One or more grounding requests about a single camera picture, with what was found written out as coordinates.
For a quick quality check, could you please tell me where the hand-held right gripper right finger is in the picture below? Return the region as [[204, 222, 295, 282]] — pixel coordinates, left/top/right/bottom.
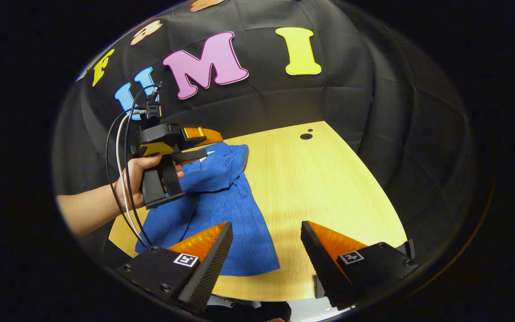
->
[[300, 220, 421, 311]]

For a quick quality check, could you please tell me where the black cable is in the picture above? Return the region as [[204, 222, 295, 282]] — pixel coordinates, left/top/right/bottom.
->
[[123, 83, 162, 247], [105, 110, 151, 249]]

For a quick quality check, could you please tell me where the white cable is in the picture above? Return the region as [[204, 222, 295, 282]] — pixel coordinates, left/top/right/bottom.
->
[[115, 110, 148, 249]]

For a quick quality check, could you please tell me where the person's dark clothing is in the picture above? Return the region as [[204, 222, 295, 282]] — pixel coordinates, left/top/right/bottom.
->
[[204, 301, 292, 322]]

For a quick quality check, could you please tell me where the blue button shirt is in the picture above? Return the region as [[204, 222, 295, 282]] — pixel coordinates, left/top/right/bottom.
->
[[135, 142, 281, 277]]

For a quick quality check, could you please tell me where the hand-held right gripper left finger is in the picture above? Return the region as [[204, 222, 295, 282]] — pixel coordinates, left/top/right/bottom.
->
[[114, 221, 234, 314]]

